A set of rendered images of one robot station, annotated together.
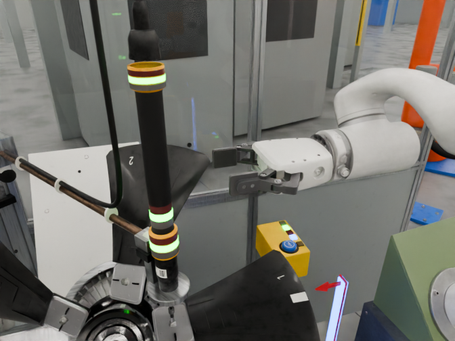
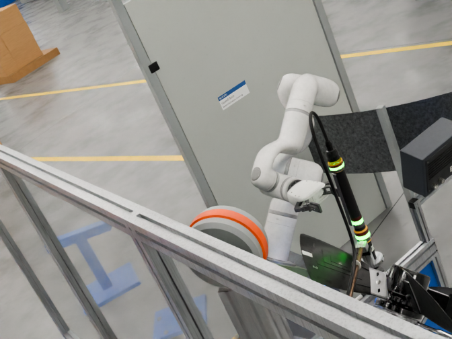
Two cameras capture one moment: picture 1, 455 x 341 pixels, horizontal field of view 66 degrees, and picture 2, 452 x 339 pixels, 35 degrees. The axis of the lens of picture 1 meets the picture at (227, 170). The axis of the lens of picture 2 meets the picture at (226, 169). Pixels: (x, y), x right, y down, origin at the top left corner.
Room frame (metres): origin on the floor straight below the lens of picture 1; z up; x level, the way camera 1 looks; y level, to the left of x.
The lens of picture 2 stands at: (0.98, 1.84, 2.55)
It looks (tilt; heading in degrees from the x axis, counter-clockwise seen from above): 24 degrees down; 262
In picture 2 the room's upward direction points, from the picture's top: 24 degrees counter-clockwise
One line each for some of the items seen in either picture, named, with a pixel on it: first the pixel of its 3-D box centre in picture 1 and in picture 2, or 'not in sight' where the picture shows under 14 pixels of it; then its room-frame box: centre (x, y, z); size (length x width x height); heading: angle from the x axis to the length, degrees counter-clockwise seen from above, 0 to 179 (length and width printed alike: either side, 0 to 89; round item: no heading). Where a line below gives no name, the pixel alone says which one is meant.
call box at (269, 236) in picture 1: (280, 251); not in sight; (0.81, -0.16, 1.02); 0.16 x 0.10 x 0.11; 17
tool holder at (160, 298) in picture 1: (162, 265); (367, 251); (0.43, 0.10, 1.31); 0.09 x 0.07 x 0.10; 52
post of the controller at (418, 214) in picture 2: not in sight; (420, 220); (0.03, -0.40, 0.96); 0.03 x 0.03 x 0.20; 17
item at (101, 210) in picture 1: (59, 187); (347, 307); (0.61, 0.34, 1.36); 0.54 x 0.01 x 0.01; 52
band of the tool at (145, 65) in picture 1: (147, 77); (336, 165); (0.42, 0.10, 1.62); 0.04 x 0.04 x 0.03
